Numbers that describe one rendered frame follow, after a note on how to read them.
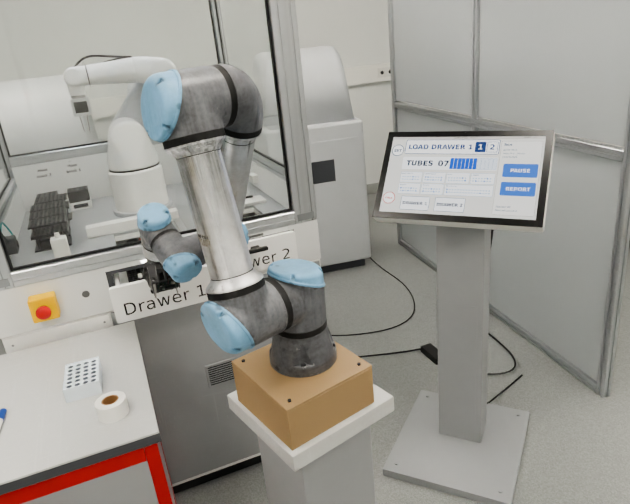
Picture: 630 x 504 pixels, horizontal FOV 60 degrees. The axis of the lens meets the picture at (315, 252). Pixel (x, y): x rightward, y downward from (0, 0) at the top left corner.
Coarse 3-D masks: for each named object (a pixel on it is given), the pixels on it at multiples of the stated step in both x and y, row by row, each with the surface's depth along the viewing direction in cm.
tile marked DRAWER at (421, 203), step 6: (402, 198) 177; (408, 198) 176; (414, 198) 175; (420, 198) 174; (426, 198) 173; (402, 204) 176; (408, 204) 175; (414, 204) 174; (420, 204) 173; (426, 204) 173; (420, 210) 173; (426, 210) 172
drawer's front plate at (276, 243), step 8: (288, 232) 183; (256, 240) 179; (264, 240) 180; (272, 240) 181; (280, 240) 182; (288, 240) 183; (248, 248) 179; (272, 248) 182; (280, 248) 183; (288, 248) 184; (296, 248) 186; (256, 256) 181; (280, 256) 184; (288, 256) 185; (296, 256) 186; (256, 264) 182; (264, 264) 183
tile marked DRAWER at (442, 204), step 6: (438, 198) 172; (444, 198) 171; (450, 198) 170; (456, 198) 169; (462, 198) 168; (438, 204) 171; (444, 204) 170; (450, 204) 169; (456, 204) 169; (462, 204) 168; (438, 210) 170; (444, 210) 170; (450, 210) 169; (456, 210) 168; (462, 210) 167
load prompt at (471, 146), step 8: (408, 144) 182; (416, 144) 181; (424, 144) 179; (432, 144) 178; (440, 144) 177; (448, 144) 176; (456, 144) 175; (464, 144) 174; (472, 144) 173; (480, 144) 172; (488, 144) 170; (496, 144) 169; (408, 152) 181; (416, 152) 180; (424, 152) 179; (432, 152) 177; (440, 152) 176; (448, 152) 175; (456, 152) 174; (464, 152) 173; (472, 152) 172; (480, 152) 171; (488, 152) 170; (496, 152) 169
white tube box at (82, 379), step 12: (84, 360) 145; (96, 360) 144; (72, 372) 140; (84, 372) 140; (96, 372) 139; (72, 384) 135; (84, 384) 134; (96, 384) 135; (72, 396) 134; (84, 396) 135
